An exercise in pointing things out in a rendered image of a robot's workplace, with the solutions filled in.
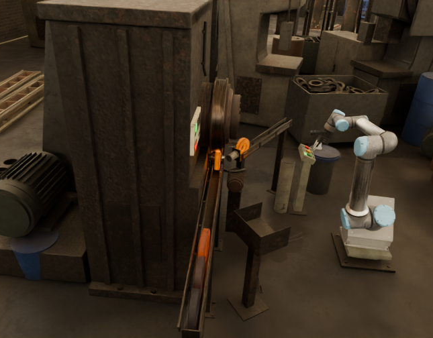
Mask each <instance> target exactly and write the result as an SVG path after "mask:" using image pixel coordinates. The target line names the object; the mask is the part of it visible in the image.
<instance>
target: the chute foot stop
mask: <svg viewBox="0 0 433 338"><path fill-rule="evenodd" d="M199 337H200V331H199V330H192V329H182V338H199Z"/></svg>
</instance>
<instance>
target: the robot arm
mask: <svg viewBox="0 0 433 338"><path fill-rule="evenodd" d="M344 116H345V114H344V113H343V112H341V111H339V110H337V109H335V110H334V111H333V112H332V114H331V116H330V118H329V119H328V120H327V122H326V124H325V126H324V130H312V131H310V134H311V135H319V136H318V138H317V140H316V142H315V144H314V147H313V151H314V150H315V149H319V150H321V149H322V146H321V144H322V143H323V144H326V145H328V143H327V142H328V141H329V143H330V140H331V138H332V136H333V135H334V131H335V130H336V129H337V130H338V131H346V130H347V129H353V128H357V129H359V130H361V131H362V132H363V133H365V134H366V135H368V136H363V137H358V138H357V139H356V141H355V143H354V153H355V155H356V163H355V168H354V176H353V181H352V189H351V194H350V202H349V203H347V204H346V208H345V209H344V208H343V209H341V210H340V216H341V220H342V224H343V226H344V228H345V229H367V230H369V231H378V230H380V229H381V228H383V227H388V226H390V225H392V224H393V222H394V221H395V213H394V211H393V209H392V208H391V207H389V206H387V205H379V206H373V205H371V206H367V200H368V196H369V189H370V185H371V179H372V175H373V168H374V165H375V159H376V157H377V154H386V153H389V152H391V151H392V150H394V149H395V147H396V146H397V136H396V135H395V134H394V133H392V132H390V131H384V130H382V129H381V128H379V127H377V126H376V125H374V124H373V123H371V122H370V121H369V119H368V117H367V116H366V115H361V116H354V117H344Z"/></svg>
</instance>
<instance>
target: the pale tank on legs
mask: <svg viewBox="0 0 433 338"><path fill-rule="evenodd" d="M314 1H315V0H308V4H307V12H306V16H305V19H304V23H303V31H302V35H303V36H304V35H306V36H309V29H310V25H311V17H312V13H313V8H314ZM310 2H311V3H310ZM328 2H329V0H326V7H325V12H324V18H323V22H322V29H321V34H320V37H321V35H322V31H323V30H324V24H325V20H326V13H327V8H328ZM333 2H334V0H330V5H329V10H328V16H327V20H326V27H325V31H328V28H329V24H330V17H331V14H332V20H331V24H330V31H333V29H334V23H335V19H336V12H337V8H338V2H339V0H335V4H334V10H333V12H332V7H333ZM309 6H310V7H309ZM308 14H309V15H308ZM306 27H307V28H306ZM305 31H306V32H305Z"/></svg>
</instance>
